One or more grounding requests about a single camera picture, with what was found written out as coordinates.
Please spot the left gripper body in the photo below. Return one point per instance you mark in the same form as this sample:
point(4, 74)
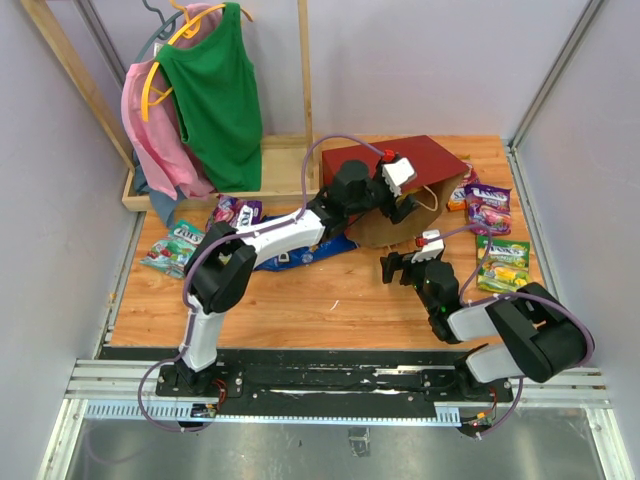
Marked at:
point(384, 200)

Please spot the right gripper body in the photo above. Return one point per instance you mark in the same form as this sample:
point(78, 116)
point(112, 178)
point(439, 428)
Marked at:
point(412, 273)

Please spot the red brown paper bag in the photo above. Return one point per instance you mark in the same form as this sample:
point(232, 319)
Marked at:
point(438, 171)

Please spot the orange snack packet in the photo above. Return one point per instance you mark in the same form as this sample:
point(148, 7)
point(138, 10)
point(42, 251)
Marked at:
point(457, 200)

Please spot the blue Doritos chip bag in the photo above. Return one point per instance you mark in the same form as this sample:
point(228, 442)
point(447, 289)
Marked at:
point(307, 255)

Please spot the purple Fox's candy packet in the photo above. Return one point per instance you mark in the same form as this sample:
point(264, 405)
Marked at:
point(235, 212)

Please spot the teal snack packet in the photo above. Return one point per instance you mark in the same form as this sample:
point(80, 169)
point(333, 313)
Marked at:
point(171, 254)

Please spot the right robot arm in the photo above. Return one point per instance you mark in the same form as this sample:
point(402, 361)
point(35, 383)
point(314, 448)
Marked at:
point(540, 338)

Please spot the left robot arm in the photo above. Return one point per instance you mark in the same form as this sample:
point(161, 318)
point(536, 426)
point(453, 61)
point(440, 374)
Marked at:
point(218, 273)

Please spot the aluminium corner profile right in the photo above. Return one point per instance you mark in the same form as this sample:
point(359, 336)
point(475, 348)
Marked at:
point(575, 38)

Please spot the aluminium corner profile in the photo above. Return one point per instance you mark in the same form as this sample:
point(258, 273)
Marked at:
point(575, 38)
point(90, 16)

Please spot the green tank top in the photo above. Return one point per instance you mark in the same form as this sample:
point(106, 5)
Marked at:
point(227, 141)

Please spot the blue grey cloth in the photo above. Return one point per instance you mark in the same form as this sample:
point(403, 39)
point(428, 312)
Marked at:
point(164, 205)

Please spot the pink shirt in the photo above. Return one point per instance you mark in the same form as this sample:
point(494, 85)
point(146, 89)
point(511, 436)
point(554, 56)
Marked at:
point(168, 165)

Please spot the yellow clothes hanger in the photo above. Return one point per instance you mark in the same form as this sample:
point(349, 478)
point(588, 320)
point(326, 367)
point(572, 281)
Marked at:
point(217, 60)

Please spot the grey clothes hanger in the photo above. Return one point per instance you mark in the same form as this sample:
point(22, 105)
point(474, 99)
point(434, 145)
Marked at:
point(166, 26)

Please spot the aluminium corner profile left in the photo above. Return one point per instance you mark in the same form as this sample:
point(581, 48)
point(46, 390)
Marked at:
point(90, 16)

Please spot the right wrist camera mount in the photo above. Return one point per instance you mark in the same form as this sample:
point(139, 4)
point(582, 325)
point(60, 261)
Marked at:
point(429, 245)

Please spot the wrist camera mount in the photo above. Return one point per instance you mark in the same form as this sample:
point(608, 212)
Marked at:
point(429, 245)
point(396, 171)

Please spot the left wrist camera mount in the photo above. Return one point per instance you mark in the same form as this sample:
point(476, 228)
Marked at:
point(396, 171)

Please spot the wooden rack frame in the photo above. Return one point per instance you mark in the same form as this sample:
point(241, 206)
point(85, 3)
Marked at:
point(282, 154)

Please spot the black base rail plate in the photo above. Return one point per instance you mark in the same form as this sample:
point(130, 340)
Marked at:
point(319, 384)

